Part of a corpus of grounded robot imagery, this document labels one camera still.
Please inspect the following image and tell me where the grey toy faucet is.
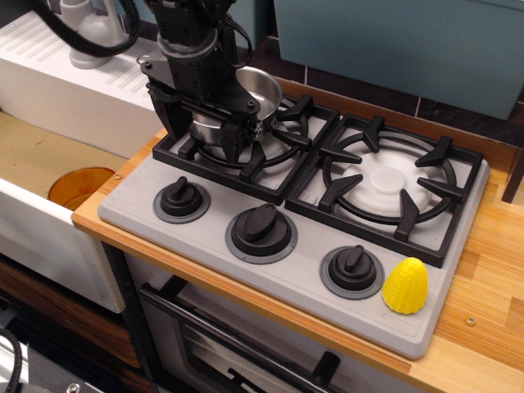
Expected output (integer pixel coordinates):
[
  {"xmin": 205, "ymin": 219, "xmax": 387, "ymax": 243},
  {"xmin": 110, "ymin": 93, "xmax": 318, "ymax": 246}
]
[{"xmin": 60, "ymin": 0, "xmax": 124, "ymax": 47}]

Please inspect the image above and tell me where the black middle stove knob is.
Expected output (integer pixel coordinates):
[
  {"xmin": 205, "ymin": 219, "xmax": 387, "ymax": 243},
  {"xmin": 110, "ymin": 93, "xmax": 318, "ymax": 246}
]
[{"xmin": 225, "ymin": 203, "xmax": 298, "ymax": 264}]

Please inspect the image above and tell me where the grey toy stove top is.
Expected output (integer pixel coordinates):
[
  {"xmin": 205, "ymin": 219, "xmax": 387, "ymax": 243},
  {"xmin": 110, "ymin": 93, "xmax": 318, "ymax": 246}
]
[{"xmin": 97, "ymin": 93, "xmax": 491, "ymax": 361}]

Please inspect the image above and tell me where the black right stove knob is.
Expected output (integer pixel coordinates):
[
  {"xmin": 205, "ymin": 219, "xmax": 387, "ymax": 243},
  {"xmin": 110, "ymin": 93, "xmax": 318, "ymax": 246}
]
[{"xmin": 319, "ymin": 245, "xmax": 385, "ymax": 300}]

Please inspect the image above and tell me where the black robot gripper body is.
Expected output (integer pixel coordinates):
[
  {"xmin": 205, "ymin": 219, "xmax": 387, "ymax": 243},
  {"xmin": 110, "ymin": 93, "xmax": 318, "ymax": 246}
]
[{"xmin": 141, "ymin": 54, "xmax": 260, "ymax": 129}]

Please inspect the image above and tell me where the black burner grate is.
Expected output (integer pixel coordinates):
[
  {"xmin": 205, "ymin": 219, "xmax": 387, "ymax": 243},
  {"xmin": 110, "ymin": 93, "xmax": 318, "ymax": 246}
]
[
  {"xmin": 286, "ymin": 115, "xmax": 487, "ymax": 268},
  {"xmin": 152, "ymin": 95, "xmax": 340, "ymax": 205}
]

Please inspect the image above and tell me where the black stove knob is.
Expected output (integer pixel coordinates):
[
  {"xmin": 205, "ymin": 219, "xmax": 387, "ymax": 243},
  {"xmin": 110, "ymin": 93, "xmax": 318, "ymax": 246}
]
[
  {"xmin": 153, "ymin": 176, "xmax": 210, "ymax": 224},
  {"xmin": 319, "ymin": 245, "xmax": 385, "ymax": 300},
  {"xmin": 225, "ymin": 203, "xmax": 298, "ymax": 264}
]

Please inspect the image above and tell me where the toy oven door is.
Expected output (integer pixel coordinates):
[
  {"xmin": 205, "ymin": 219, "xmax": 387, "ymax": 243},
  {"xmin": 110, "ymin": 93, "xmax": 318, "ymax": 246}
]
[{"xmin": 138, "ymin": 277, "xmax": 414, "ymax": 392}]

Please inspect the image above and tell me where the white right burner cap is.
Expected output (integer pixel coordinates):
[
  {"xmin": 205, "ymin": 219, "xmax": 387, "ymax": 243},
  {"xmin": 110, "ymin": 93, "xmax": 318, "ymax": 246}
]
[{"xmin": 343, "ymin": 164, "xmax": 431, "ymax": 217}]

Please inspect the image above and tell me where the black oven door handle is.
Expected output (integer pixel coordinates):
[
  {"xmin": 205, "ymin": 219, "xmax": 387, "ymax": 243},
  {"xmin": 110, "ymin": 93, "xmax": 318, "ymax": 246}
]
[{"xmin": 138, "ymin": 278, "xmax": 340, "ymax": 392}]

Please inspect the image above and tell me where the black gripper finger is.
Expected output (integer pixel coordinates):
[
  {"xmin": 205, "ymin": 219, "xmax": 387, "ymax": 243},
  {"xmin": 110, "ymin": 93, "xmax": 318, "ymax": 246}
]
[
  {"xmin": 220, "ymin": 120, "xmax": 251, "ymax": 164},
  {"xmin": 147, "ymin": 82, "xmax": 192, "ymax": 138}
]

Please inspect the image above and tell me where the yellow toy corn piece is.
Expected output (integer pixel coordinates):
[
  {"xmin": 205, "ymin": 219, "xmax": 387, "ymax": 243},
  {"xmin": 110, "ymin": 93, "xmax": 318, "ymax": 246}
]
[{"xmin": 382, "ymin": 257, "xmax": 429, "ymax": 314}]

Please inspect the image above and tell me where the white toy sink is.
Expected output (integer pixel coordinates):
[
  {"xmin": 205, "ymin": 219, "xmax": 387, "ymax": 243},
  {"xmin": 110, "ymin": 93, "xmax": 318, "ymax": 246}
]
[{"xmin": 1, "ymin": 12, "xmax": 161, "ymax": 314}]

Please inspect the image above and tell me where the black left burner grate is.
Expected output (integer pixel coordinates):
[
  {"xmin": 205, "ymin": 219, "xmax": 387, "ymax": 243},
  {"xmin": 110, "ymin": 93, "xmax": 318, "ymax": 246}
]
[{"xmin": 152, "ymin": 95, "xmax": 340, "ymax": 205}]

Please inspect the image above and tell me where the black braided cable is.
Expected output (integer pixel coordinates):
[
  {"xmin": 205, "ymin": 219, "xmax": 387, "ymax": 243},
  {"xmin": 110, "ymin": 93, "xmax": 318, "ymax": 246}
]
[{"xmin": 28, "ymin": 0, "xmax": 142, "ymax": 57}]

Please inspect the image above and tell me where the small silver metal pot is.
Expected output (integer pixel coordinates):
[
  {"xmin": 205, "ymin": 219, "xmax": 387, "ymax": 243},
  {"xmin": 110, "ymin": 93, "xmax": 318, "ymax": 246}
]
[{"xmin": 189, "ymin": 66, "xmax": 283, "ymax": 147}]

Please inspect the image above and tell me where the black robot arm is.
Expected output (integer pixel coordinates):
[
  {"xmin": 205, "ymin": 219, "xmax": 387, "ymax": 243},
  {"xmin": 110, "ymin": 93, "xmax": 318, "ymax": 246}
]
[{"xmin": 141, "ymin": 1, "xmax": 260, "ymax": 163}]

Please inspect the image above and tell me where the black left stove knob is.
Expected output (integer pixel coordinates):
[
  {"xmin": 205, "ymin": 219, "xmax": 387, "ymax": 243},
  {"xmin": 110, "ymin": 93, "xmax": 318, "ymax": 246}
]
[{"xmin": 153, "ymin": 176, "xmax": 210, "ymax": 224}]

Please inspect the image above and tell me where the black right burner grate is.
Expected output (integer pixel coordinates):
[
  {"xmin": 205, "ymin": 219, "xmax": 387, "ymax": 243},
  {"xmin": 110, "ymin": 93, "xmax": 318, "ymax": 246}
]
[{"xmin": 286, "ymin": 115, "xmax": 487, "ymax": 268}]

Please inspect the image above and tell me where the orange plastic bowl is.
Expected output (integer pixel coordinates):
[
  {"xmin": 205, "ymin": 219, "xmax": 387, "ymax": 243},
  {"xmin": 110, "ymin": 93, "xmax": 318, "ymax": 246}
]
[{"xmin": 47, "ymin": 167, "xmax": 115, "ymax": 210}]

